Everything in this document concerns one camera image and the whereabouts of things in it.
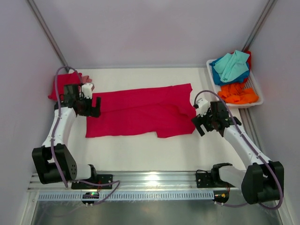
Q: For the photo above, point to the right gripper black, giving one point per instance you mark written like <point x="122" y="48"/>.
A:
<point x="198" y="120"/>

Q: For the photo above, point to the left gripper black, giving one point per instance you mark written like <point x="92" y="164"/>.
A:
<point x="93" y="111"/>

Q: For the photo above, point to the magenta t shirt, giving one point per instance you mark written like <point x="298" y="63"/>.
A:
<point x="167" y="111"/>

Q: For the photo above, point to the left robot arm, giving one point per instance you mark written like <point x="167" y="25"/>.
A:
<point x="54" y="161"/>

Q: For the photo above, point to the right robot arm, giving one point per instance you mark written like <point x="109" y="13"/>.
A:
<point x="262" y="180"/>

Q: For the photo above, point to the folded salmon pink t shirt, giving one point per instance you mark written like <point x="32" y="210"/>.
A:
<point x="85" y="79"/>

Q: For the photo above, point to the folded red t shirt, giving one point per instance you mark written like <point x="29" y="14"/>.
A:
<point x="62" y="80"/>

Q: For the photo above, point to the orange t shirt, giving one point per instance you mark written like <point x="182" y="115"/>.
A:
<point x="235" y="93"/>

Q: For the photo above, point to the blue t shirt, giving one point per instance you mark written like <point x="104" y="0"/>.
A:
<point x="216" y="78"/>

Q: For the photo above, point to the white plastic basket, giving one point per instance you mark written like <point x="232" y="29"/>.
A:
<point x="250" y="83"/>

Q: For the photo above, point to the turquoise t shirt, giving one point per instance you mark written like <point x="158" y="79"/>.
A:
<point x="231" y="66"/>

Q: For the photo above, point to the right black connector board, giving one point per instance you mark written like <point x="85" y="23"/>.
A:
<point x="220" y="197"/>

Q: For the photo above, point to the black connector board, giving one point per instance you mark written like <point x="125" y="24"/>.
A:
<point x="220" y="197"/>
<point x="89" y="198"/>

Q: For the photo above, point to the left black connector board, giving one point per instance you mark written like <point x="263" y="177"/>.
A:
<point x="89" y="198"/>

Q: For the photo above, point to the red t shirt in basket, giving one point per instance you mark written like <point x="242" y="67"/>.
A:
<point x="248" y="62"/>

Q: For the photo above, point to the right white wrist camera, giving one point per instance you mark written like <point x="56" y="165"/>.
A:
<point x="202" y="105"/>

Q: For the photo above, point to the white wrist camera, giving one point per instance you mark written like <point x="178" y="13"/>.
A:
<point x="87" y="90"/>
<point x="202" y="105"/>

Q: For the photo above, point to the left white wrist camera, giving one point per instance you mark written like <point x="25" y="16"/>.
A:
<point x="87" y="90"/>

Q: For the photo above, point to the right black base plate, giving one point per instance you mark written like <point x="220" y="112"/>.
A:
<point x="204" y="180"/>

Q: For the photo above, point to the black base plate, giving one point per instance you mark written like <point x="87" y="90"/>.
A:
<point x="99" y="179"/>
<point x="204" y="180"/>

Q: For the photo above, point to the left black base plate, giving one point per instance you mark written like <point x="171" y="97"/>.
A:
<point x="99" y="179"/>

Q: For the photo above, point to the aluminium front rail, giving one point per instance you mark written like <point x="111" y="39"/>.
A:
<point x="136" y="181"/>

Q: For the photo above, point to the slotted white cable duct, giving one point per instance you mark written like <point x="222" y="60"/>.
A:
<point x="131" y="195"/>

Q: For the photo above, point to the left aluminium corner post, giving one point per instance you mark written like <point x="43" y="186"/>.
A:
<point x="43" y="25"/>

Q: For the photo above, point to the aluminium corner post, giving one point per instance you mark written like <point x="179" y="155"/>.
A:
<point x="43" y="25"/>
<point x="270" y="4"/>

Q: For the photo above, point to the right aluminium corner post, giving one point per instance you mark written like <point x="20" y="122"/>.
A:
<point x="270" y="4"/>

